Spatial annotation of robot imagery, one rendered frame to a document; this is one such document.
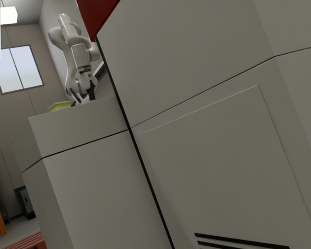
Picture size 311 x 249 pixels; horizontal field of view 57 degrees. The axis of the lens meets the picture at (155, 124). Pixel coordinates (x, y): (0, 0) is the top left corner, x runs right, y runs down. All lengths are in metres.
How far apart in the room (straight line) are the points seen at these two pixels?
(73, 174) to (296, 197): 0.71
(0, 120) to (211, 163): 8.71
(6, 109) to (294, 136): 9.04
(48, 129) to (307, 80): 0.81
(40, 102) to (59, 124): 8.47
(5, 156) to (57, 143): 8.11
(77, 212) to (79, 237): 0.08
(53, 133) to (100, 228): 0.37
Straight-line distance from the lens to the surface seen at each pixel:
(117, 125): 1.15
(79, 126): 1.10
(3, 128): 9.29
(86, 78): 1.75
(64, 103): 1.30
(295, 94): 0.66
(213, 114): 0.77
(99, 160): 1.10
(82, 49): 1.78
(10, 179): 9.11
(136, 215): 1.16
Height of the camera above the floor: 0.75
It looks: 2 degrees up
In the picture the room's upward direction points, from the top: 20 degrees counter-clockwise
